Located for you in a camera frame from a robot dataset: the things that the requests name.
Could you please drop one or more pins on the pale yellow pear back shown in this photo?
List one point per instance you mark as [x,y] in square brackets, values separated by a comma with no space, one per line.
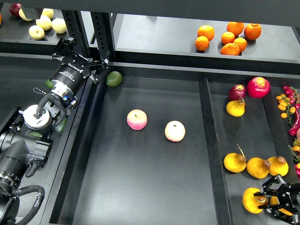
[48,12]

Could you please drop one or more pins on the pale yellow pear middle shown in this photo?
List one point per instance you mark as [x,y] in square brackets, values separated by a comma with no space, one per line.
[44,22]

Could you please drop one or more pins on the yellow pear right tray middle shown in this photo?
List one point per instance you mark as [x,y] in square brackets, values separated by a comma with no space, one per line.
[235,162]

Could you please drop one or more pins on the cherry tomato bunch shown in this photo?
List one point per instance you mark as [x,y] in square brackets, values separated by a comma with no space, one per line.
[288,101]
[295,150]

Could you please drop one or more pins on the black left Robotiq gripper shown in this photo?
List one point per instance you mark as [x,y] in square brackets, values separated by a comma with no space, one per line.
[75,69]

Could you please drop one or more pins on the dark green avocado upright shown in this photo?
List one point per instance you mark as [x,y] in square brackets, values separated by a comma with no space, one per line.
[59,129]

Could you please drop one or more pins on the green avocado tray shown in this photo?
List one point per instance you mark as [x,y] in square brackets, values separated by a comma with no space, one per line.
[49,84]
[36,134]

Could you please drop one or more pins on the green avocado left tray upper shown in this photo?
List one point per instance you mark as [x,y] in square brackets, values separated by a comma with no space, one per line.
[36,134]

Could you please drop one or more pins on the orange centre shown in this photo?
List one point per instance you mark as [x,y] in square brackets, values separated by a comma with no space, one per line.
[227,37]

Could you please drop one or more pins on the green avocado at tray corner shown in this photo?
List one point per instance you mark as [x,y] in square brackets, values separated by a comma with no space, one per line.
[113,79]

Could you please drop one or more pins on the orange lower left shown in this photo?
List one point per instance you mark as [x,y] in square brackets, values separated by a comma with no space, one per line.
[202,43]

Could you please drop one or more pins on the pale yellow pear half hidden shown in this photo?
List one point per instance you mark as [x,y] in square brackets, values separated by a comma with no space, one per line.
[23,16]

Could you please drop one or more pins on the yellow pear beside arm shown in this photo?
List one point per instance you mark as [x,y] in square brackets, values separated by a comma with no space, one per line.
[258,168]

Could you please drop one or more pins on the red chili pepper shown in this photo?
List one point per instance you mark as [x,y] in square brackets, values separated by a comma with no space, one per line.
[296,125]

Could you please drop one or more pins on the dark red apple on shelf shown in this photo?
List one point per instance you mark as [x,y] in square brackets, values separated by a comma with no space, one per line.
[14,9]

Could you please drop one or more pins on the orange right lower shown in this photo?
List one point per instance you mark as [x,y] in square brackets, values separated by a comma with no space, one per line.
[241,43]

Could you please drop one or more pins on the orange top left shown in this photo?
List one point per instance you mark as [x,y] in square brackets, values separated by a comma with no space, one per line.
[207,31]

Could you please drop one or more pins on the orange front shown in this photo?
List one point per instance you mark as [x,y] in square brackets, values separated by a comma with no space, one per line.
[230,49]

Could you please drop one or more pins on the orange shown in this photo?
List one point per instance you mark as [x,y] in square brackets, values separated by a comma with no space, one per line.
[230,49]
[235,27]
[241,43]
[227,37]
[202,43]
[207,31]
[252,31]

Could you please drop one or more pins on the black left tray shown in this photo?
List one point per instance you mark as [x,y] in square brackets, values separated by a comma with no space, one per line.
[61,177]

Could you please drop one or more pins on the green avocado left tray top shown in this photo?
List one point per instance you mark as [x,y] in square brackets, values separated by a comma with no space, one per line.
[49,84]

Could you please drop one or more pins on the orange top middle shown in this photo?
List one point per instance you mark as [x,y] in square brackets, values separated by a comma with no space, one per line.
[235,27]

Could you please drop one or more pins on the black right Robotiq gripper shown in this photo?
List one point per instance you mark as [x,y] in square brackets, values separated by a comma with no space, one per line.
[289,199]

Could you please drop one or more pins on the dark red apple right tray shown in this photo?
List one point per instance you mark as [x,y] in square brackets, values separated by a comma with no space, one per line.
[237,92]

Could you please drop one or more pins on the pale yellow pink apple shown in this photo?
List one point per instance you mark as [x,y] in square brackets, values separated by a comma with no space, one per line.
[175,131]

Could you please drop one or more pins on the pale yellow pear front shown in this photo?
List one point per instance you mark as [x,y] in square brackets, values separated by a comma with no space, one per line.
[36,32]

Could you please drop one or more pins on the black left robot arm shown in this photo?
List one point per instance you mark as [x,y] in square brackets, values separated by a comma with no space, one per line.
[25,136]

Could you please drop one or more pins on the black shelf upright posts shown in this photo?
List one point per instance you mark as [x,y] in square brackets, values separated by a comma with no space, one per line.
[101,26]

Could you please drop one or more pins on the orange top right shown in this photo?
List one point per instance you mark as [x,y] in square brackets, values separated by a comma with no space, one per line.
[252,31]

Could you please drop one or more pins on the black right tray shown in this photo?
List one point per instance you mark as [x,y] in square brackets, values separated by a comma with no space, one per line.
[259,133]

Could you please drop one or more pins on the pink red apple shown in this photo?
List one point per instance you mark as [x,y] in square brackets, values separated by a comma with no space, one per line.
[137,119]

